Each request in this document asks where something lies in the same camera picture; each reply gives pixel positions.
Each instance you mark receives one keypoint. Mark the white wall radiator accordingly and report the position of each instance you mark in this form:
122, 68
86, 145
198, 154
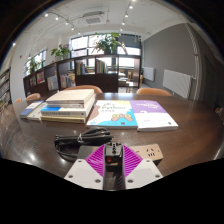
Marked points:
148, 73
176, 83

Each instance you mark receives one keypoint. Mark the ceiling track spotlights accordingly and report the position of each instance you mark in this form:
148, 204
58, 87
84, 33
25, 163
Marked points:
130, 6

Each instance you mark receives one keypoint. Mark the plain white book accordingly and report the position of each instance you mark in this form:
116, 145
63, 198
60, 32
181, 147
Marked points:
38, 114

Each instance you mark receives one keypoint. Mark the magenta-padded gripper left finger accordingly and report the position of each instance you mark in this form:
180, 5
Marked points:
95, 160

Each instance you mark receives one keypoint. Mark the potted green plant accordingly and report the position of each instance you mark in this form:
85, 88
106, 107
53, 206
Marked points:
33, 64
60, 51
106, 42

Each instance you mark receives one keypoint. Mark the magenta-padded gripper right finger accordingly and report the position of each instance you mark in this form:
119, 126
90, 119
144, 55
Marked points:
133, 160

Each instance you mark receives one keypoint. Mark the thin yellowish book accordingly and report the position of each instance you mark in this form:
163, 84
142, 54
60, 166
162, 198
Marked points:
61, 119

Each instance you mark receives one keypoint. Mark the dark wooden open shelf unit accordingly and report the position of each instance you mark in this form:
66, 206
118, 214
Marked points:
96, 81

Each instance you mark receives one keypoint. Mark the colourful light blue book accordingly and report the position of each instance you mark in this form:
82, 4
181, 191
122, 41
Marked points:
111, 113

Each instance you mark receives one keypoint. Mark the ceiling air conditioner unit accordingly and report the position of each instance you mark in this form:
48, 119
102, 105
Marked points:
93, 18

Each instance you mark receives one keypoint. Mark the white book with blue stripe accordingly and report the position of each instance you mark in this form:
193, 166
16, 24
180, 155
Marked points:
65, 110

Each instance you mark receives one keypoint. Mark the blue cover book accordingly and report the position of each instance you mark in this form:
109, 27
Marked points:
30, 109

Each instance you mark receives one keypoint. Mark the tall wall bookshelf unit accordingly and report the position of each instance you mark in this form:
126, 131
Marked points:
4, 90

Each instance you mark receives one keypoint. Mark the small black charger block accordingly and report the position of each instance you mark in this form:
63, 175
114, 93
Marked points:
113, 173

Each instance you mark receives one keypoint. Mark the purple and white book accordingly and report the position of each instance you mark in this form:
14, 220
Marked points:
153, 115

